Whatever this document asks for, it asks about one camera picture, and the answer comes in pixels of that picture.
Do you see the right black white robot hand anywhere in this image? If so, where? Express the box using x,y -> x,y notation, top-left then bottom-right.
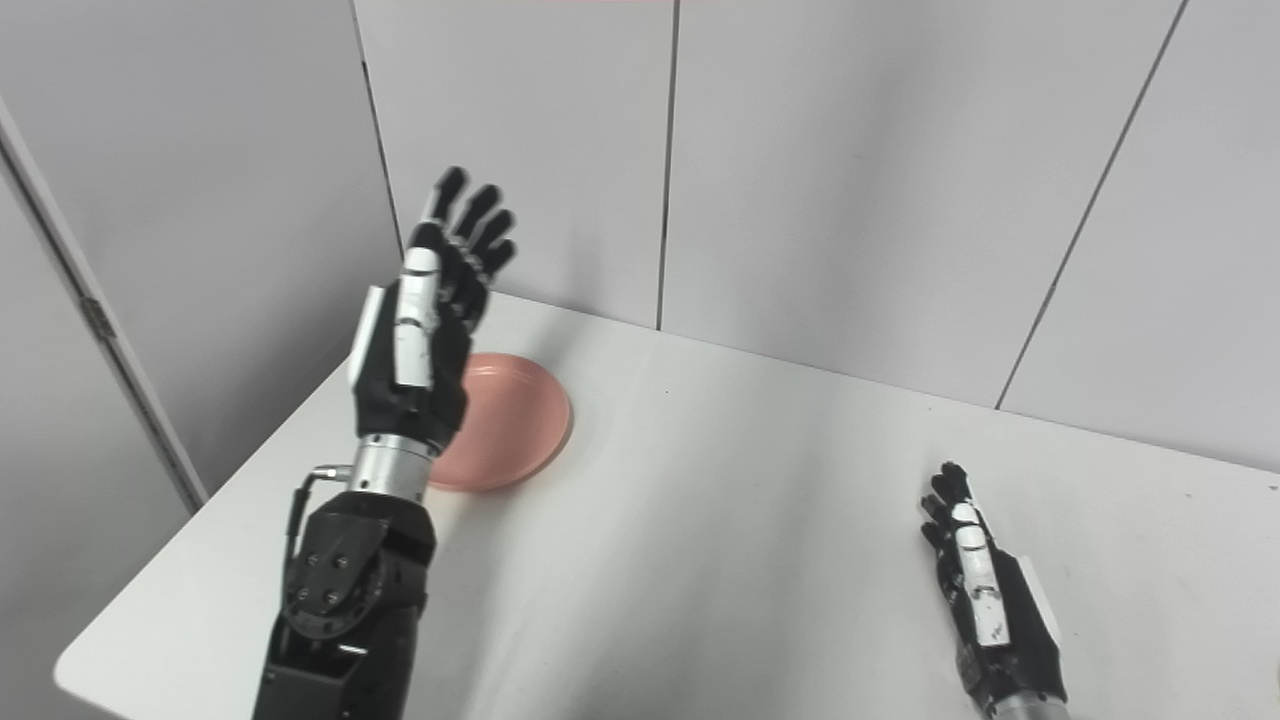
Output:
920,461 -> 1069,717

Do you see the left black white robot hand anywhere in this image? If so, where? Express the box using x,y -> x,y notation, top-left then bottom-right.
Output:
347,166 -> 518,456

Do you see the pink round plate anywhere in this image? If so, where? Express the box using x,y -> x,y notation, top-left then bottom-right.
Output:
428,352 -> 574,493

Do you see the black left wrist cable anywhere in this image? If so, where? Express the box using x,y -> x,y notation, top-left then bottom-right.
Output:
283,463 -> 355,611

